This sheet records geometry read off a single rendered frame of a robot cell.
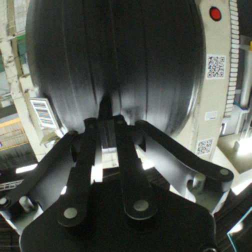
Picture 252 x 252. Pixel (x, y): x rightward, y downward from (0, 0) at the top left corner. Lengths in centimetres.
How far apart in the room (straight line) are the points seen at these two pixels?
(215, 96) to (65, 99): 44
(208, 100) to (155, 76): 33
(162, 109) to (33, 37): 21
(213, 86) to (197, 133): 16
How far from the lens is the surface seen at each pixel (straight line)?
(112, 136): 16
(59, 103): 23
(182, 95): 24
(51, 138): 101
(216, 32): 50
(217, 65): 50
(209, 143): 62
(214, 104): 54
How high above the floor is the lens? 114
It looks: 30 degrees up
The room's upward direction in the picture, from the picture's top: 174 degrees clockwise
